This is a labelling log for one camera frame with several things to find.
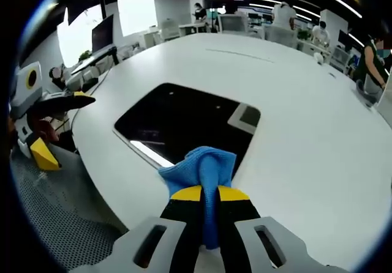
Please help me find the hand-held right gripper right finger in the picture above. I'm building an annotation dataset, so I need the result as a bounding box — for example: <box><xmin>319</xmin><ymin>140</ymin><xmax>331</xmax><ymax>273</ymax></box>
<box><xmin>216</xmin><ymin>185</ymin><xmax>350</xmax><ymax>273</ymax></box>

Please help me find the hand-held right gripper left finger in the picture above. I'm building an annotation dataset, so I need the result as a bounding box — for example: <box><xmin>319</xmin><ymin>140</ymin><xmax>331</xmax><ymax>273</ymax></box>
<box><xmin>72</xmin><ymin>185</ymin><xmax>205</xmax><ymax>273</ymax></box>

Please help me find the blue cleaning cloth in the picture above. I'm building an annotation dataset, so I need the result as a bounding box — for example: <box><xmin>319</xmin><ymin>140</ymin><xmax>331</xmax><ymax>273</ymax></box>
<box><xmin>157</xmin><ymin>146</ymin><xmax>238</xmax><ymax>251</ymax></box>

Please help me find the person's left hand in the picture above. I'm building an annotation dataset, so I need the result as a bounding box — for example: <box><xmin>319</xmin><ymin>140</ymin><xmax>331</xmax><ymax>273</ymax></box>
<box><xmin>30</xmin><ymin>114</ymin><xmax>59</xmax><ymax>143</ymax></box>

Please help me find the black desk riser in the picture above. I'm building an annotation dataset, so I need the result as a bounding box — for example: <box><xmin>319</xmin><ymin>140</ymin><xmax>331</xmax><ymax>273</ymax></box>
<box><xmin>70</xmin><ymin>47</ymin><xmax>119</xmax><ymax>75</ymax></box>

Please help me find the grey mesh chair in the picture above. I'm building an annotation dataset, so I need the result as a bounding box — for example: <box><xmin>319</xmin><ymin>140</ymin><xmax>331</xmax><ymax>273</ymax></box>
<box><xmin>10</xmin><ymin>144</ymin><xmax>129</xmax><ymax>271</ymax></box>

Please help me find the black computer monitor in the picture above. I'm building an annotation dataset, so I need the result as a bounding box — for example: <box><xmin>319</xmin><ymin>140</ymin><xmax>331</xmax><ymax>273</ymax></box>
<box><xmin>91</xmin><ymin>14</ymin><xmax>115</xmax><ymax>54</ymax></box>

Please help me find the dark grey object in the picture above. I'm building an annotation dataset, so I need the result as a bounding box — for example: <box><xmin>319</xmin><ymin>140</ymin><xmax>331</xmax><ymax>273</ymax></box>
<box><xmin>355</xmin><ymin>80</ymin><xmax>380</xmax><ymax>106</ymax></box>

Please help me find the white mesh office chair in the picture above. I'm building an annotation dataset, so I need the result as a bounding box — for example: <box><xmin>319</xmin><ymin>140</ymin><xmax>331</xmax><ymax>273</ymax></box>
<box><xmin>265</xmin><ymin>26</ymin><xmax>298</xmax><ymax>47</ymax></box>
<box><xmin>219</xmin><ymin>13</ymin><xmax>248</xmax><ymax>34</ymax></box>

